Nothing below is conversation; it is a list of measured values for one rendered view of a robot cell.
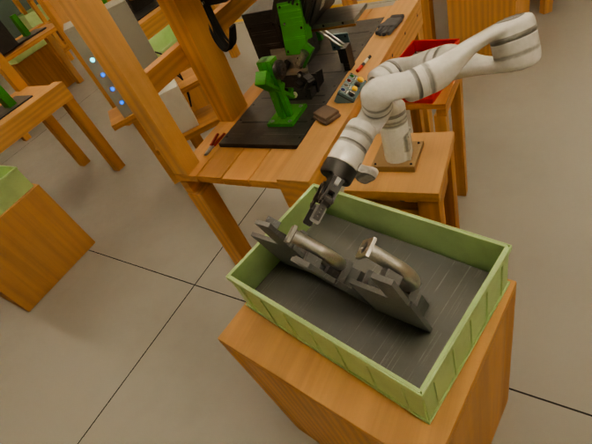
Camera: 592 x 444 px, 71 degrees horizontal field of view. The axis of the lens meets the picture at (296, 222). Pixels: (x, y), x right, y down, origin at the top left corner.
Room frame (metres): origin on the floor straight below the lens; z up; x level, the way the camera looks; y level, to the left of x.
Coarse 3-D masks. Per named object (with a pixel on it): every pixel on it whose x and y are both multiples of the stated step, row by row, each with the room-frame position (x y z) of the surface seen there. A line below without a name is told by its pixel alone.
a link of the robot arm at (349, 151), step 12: (336, 144) 0.74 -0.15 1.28; (348, 144) 0.72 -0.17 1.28; (360, 144) 0.72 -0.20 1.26; (336, 156) 0.72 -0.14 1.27; (348, 156) 0.71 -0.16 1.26; (360, 156) 0.71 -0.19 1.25; (360, 168) 0.70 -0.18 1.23; (372, 168) 0.67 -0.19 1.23; (360, 180) 0.72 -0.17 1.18; (372, 180) 0.68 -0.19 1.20
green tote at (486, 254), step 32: (288, 224) 0.97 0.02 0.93; (384, 224) 0.83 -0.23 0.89; (416, 224) 0.74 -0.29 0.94; (256, 256) 0.89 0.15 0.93; (448, 256) 0.67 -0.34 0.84; (480, 256) 0.59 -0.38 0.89; (480, 288) 0.47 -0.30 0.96; (288, 320) 0.65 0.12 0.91; (480, 320) 0.46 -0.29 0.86; (320, 352) 0.58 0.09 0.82; (352, 352) 0.46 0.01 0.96; (448, 352) 0.38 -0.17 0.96; (384, 384) 0.41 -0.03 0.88; (448, 384) 0.37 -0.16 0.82; (416, 416) 0.35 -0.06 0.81
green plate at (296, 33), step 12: (300, 0) 1.80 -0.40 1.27; (288, 12) 1.83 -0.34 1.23; (300, 12) 1.79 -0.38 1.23; (288, 24) 1.83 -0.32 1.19; (300, 24) 1.79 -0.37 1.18; (288, 36) 1.83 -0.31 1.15; (300, 36) 1.79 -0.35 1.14; (312, 36) 1.83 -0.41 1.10; (288, 48) 1.83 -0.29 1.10; (300, 48) 1.78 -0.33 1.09
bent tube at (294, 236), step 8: (296, 232) 0.65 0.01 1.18; (288, 240) 0.63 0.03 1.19; (296, 240) 0.63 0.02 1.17; (304, 240) 0.63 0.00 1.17; (312, 240) 0.63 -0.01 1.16; (304, 248) 0.62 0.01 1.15; (312, 248) 0.62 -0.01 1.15; (320, 248) 0.61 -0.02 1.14; (328, 248) 0.61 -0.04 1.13; (320, 256) 0.61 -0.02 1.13; (328, 256) 0.60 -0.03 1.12; (336, 256) 0.60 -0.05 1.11; (328, 264) 0.67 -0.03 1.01; (336, 264) 0.60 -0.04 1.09; (344, 264) 0.61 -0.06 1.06
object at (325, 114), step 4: (320, 108) 1.53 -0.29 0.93; (324, 108) 1.52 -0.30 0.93; (328, 108) 1.51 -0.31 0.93; (332, 108) 1.49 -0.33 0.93; (316, 112) 1.52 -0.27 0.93; (320, 112) 1.51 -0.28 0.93; (324, 112) 1.49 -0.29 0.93; (328, 112) 1.48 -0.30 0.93; (332, 112) 1.47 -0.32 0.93; (336, 112) 1.46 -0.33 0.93; (316, 116) 1.51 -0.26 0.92; (320, 116) 1.48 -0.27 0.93; (324, 116) 1.46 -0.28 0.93; (328, 116) 1.45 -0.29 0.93; (332, 116) 1.45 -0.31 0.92; (336, 116) 1.45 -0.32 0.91; (316, 120) 1.50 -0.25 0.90; (320, 120) 1.48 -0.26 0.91; (324, 120) 1.45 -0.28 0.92; (328, 120) 1.45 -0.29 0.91; (332, 120) 1.45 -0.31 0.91; (324, 124) 1.44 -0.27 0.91
